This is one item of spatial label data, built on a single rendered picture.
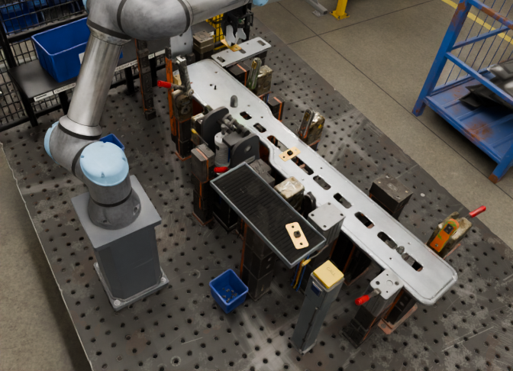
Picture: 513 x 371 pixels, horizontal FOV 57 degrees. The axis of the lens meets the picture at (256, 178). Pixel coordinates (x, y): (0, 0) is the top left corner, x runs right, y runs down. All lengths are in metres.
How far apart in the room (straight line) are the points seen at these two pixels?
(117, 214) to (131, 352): 0.51
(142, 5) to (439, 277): 1.16
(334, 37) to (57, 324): 3.17
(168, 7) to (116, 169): 0.43
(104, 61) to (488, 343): 1.55
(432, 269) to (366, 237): 0.22
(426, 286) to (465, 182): 1.91
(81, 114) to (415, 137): 2.66
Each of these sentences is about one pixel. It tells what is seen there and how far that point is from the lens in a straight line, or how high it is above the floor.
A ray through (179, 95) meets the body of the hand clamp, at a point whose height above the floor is 1.05.
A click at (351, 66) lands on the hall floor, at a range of 4.07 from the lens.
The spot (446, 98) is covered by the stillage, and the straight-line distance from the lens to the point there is 3.76.
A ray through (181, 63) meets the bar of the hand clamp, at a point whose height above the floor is 1.20.
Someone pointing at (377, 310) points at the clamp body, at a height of 0.98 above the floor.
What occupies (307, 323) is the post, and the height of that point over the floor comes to 0.90.
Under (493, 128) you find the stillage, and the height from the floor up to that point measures 0.16.
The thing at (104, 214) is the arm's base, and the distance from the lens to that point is 1.42.
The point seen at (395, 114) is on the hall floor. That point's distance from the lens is 3.71.
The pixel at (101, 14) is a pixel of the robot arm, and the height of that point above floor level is 1.62.
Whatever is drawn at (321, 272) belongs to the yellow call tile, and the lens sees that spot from 1.30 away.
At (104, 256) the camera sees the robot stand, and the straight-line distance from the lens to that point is 1.51.
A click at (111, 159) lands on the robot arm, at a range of 1.31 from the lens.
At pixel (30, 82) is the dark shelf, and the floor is 1.03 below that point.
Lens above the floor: 2.26
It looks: 49 degrees down
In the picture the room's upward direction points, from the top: 7 degrees clockwise
